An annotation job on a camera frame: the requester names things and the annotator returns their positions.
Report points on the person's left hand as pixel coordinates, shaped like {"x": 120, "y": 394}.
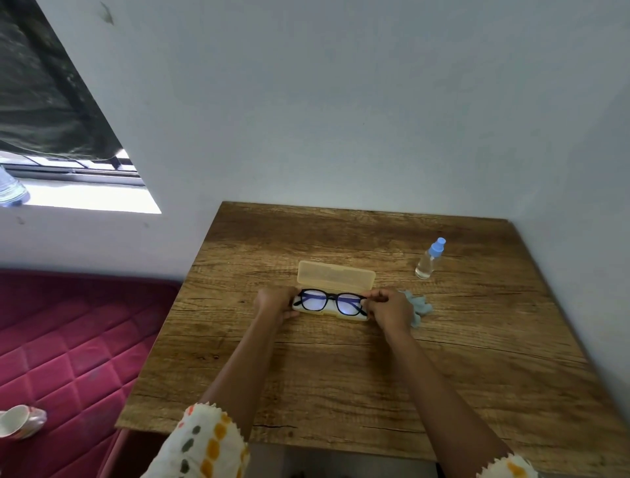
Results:
{"x": 271, "y": 300}

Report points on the person's right hand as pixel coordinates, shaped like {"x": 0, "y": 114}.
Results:
{"x": 392, "y": 311}

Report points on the person's right fingers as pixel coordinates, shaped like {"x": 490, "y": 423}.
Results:
{"x": 375, "y": 301}

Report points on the person's left fingers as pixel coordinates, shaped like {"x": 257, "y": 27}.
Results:
{"x": 291, "y": 297}

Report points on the black framed eyeglasses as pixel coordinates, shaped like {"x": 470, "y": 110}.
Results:
{"x": 329, "y": 301}

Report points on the person's right forearm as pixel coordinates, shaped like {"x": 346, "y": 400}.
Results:
{"x": 438, "y": 394}

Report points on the person's left forearm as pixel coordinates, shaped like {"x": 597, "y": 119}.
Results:
{"x": 243, "y": 367}

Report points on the wooden table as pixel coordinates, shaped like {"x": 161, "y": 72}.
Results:
{"x": 374, "y": 340}

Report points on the light blue cleaning cloth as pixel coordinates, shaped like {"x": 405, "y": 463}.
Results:
{"x": 418, "y": 305}

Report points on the translucent yellow glasses case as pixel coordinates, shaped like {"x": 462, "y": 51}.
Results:
{"x": 334, "y": 283}

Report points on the clear spray bottle blue cap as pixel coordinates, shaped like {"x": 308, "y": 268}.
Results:
{"x": 429, "y": 260}

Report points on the white spotted left sleeve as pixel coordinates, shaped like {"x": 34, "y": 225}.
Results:
{"x": 202, "y": 443}

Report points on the white spotted sleeve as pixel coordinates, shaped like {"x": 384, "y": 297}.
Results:
{"x": 202, "y": 443}
{"x": 507, "y": 468}

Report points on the white spotted right sleeve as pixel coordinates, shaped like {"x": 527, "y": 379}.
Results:
{"x": 507, "y": 468}

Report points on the red quilted mattress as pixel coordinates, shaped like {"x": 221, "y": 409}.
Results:
{"x": 64, "y": 354}

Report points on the white patterned cup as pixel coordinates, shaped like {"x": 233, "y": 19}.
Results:
{"x": 20, "y": 422}

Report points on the clear plastic water bottle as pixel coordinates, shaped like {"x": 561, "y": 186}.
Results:
{"x": 11, "y": 189}

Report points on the dark window curtain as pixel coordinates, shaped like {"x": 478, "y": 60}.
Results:
{"x": 44, "y": 93}

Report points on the window frame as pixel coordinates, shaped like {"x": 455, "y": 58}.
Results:
{"x": 69, "y": 170}

